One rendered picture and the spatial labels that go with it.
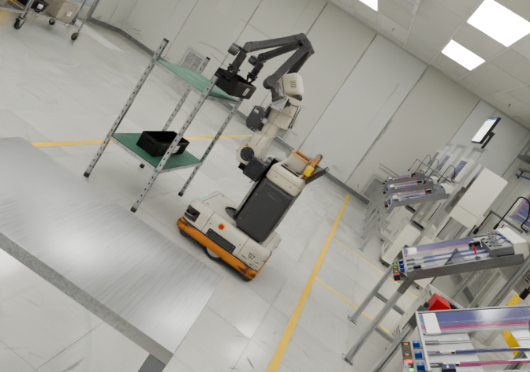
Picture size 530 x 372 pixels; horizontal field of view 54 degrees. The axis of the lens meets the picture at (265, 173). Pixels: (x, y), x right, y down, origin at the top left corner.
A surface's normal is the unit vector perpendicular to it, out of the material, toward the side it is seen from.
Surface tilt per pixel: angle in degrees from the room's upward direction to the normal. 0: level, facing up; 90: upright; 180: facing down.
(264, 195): 90
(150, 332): 0
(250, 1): 90
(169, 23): 90
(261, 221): 90
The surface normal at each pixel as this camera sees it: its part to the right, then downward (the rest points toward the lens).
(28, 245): 0.54, -0.82
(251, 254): -0.20, 0.09
